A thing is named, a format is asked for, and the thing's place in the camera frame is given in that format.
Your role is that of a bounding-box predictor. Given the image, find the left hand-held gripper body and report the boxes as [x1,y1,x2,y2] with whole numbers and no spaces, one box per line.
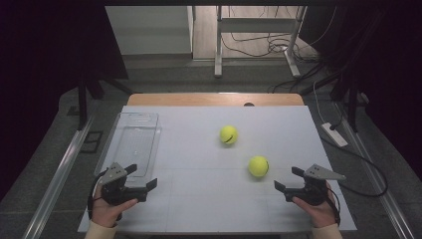
[98,161,148,207]

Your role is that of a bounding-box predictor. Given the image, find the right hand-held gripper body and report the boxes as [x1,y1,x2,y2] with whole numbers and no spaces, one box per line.
[284,163,346,207]

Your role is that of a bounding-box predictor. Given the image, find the clear plastic tray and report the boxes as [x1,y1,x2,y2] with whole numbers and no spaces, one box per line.
[94,112,163,187]

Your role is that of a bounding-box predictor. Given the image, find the yellow tennis ball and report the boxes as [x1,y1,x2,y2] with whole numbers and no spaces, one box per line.
[247,155,271,178]
[219,124,239,145]

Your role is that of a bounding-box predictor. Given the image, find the person's right hand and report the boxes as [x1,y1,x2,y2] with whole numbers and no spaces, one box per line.
[292,181,339,229]

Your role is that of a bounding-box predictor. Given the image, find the person's left hand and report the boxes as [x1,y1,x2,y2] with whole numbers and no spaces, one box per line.
[91,184,139,229]

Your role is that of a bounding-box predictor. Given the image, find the white power strip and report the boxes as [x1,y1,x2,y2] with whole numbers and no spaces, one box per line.
[320,121,349,148]

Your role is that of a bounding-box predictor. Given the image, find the black stand leg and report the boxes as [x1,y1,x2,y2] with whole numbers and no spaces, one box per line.
[330,71,366,133]
[77,74,134,131]

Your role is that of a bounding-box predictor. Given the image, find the dark curtain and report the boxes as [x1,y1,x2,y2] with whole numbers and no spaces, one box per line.
[299,0,422,187]
[0,0,129,202]

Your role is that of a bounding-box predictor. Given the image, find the white cabinet panel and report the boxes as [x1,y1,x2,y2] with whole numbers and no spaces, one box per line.
[105,5,194,56]

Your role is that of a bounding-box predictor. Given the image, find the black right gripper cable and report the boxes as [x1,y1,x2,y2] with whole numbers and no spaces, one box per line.
[325,184,342,227]

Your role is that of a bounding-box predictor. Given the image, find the metal floor rail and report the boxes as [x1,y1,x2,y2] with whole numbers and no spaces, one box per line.
[332,102,416,239]
[21,115,96,239]

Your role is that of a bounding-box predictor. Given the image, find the black power cable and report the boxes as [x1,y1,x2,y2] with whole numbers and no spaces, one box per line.
[319,134,389,199]

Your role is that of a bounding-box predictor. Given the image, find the thin white cable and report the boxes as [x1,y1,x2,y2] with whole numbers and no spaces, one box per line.
[313,81,329,126]

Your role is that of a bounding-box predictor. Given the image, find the tangle of floor cables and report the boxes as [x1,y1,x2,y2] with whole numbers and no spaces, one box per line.
[220,31,320,65]

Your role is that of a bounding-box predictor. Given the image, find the white metal stand frame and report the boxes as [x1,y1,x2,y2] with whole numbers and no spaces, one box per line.
[213,5,309,80]

